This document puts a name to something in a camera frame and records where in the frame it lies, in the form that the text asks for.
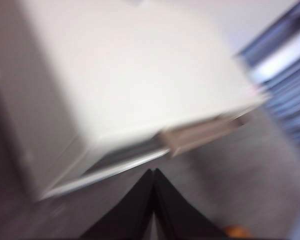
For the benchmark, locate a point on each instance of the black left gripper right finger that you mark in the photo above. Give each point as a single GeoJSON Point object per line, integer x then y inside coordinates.
{"type": "Point", "coordinates": [180, 217]}

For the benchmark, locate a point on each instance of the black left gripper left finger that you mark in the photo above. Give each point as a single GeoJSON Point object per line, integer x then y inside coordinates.
{"type": "Point", "coordinates": [130, 215]}

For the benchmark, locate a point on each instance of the white Toshiba toaster oven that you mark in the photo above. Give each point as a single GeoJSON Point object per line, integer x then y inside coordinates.
{"type": "Point", "coordinates": [115, 75]}

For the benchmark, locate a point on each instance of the orange pumpkin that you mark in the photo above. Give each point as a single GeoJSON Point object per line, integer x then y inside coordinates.
{"type": "Point", "coordinates": [236, 231]}

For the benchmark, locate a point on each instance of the blue striped panel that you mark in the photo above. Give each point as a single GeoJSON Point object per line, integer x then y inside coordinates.
{"type": "Point", "coordinates": [287, 82]}

